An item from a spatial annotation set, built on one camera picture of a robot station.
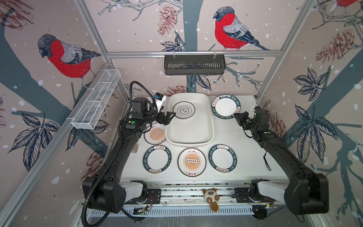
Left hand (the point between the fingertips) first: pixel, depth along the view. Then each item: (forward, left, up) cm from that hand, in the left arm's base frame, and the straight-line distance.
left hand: (170, 107), depth 75 cm
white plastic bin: (+10, -14, -33) cm, 37 cm away
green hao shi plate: (+10, -34, -10) cm, 37 cm away
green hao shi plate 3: (-17, -31, -29) cm, 46 cm away
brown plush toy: (-38, -22, -27) cm, 51 cm away
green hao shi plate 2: (-18, +10, -29) cm, 36 cm away
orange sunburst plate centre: (-19, -12, -30) cm, 38 cm away
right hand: (+3, -38, -8) cm, 39 cm away
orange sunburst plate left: (0, +14, -29) cm, 32 cm away
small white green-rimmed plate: (+22, -7, -29) cm, 37 cm away
